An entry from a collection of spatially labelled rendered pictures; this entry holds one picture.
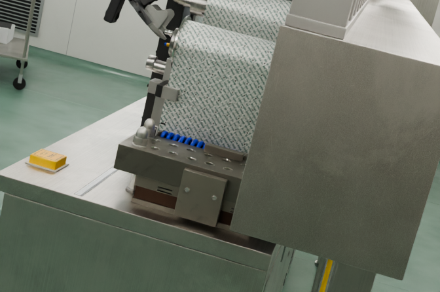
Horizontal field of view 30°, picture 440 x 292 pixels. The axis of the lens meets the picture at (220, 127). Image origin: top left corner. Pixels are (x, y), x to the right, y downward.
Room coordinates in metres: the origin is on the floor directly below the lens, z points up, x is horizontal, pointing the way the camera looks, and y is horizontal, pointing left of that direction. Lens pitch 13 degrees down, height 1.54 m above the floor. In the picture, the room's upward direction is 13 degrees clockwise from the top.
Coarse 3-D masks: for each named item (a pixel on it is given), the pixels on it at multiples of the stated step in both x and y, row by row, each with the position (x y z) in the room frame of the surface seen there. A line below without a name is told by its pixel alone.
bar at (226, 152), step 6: (210, 144) 1.90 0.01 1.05; (204, 150) 1.89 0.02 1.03; (210, 150) 1.88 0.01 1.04; (216, 150) 1.88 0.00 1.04; (222, 150) 1.88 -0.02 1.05; (228, 150) 1.88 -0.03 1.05; (234, 150) 1.90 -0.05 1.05; (228, 156) 1.88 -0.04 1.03; (234, 156) 1.87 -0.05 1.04; (240, 156) 1.87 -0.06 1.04
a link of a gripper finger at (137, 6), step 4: (132, 0) 2.01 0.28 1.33; (132, 4) 2.01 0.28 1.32; (136, 4) 2.01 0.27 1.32; (136, 8) 2.01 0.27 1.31; (140, 8) 2.00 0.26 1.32; (140, 12) 2.01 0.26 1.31; (144, 12) 2.01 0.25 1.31; (140, 16) 2.00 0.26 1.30; (144, 16) 2.00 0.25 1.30; (148, 16) 2.01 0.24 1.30; (144, 20) 2.00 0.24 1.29; (148, 20) 2.01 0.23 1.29; (148, 24) 2.01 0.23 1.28
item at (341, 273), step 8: (320, 264) 3.06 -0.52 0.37; (336, 264) 1.14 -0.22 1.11; (344, 264) 1.13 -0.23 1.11; (320, 272) 3.06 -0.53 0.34; (336, 272) 1.13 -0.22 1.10; (344, 272) 1.13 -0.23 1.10; (352, 272) 1.13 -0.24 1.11; (360, 272) 1.13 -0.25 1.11; (368, 272) 1.13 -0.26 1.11; (336, 280) 1.13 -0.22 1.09; (344, 280) 1.13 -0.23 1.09; (352, 280) 1.13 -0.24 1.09; (360, 280) 1.13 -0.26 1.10; (368, 280) 1.13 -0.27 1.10; (312, 288) 3.06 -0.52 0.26; (328, 288) 1.18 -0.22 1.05; (336, 288) 1.13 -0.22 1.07; (344, 288) 1.13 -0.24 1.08; (352, 288) 1.13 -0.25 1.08; (360, 288) 1.13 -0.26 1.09; (368, 288) 1.13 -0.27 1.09
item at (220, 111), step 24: (192, 72) 1.96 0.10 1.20; (192, 96) 1.96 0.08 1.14; (216, 96) 1.95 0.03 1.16; (240, 96) 1.94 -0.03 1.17; (168, 120) 1.96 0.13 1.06; (192, 120) 1.95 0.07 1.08; (216, 120) 1.95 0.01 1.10; (240, 120) 1.94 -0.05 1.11; (216, 144) 1.94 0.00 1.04; (240, 144) 1.93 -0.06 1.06
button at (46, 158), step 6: (42, 150) 1.93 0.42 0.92; (30, 156) 1.88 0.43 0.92; (36, 156) 1.87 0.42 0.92; (42, 156) 1.88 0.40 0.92; (48, 156) 1.89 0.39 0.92; (54, 156) 1.90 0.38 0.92; (60, 156) 1.91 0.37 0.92; (66, 156) 1.93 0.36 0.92; (30, 162) 1.88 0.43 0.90; (36, 162) 1.87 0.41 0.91; (42, 162) 1.87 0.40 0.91; (48, 162) 1.87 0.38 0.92; (54, 162) 1.87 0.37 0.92; (60, 162) 1.90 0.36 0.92; (54, 168) 1.87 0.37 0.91
